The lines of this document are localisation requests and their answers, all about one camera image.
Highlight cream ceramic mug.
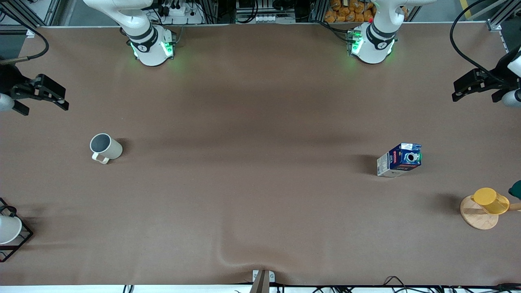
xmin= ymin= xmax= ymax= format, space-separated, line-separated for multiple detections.
xmin=90 ymin=133 xmax=123 ymax=165

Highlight blue white milk carton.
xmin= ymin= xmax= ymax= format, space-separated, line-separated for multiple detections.
xmin=377 ymin=143 xmax=422 ymax=178

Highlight yellow plastic cup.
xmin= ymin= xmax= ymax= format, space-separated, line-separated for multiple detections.
xmin=471 ymin=188 xmax=510 ymax=215

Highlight round wooden cup stand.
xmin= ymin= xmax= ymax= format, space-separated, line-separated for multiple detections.
xmin=460 ymin=195 xmax=521 ymax=231

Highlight white cup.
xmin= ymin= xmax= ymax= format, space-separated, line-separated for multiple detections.
xmin=0 ymin=214 xmax=23 ymax=245

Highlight orange snack bag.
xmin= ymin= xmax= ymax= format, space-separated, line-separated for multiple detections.
xmin=324 ymin=0 xmax=377 ymax=23

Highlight white power strip with plugs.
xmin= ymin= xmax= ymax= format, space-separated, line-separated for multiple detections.
xmin=157 ymin=0 xmax=205 ymax=25

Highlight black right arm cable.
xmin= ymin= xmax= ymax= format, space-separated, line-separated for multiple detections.
xmin=0 ymin=24 xmax=50 ymax=66

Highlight aluminium frame profile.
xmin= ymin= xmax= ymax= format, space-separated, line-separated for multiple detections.
xmin=0 ymin=0 xmax=61 ymax=38
xmin=486 ymin=0 xmax=521 ymax=53

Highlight black wire rack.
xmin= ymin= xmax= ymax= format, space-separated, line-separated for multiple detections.
xmin=0 ymin=198 xmax=34 ymax=263

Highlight black floor cables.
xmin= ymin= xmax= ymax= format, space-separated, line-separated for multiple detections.
xmin=122 ymin=276 xmax=521 ymax=293

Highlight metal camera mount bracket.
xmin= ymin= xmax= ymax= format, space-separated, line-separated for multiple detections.
xmin=250 ymin=269 xmax=276 ymax=293

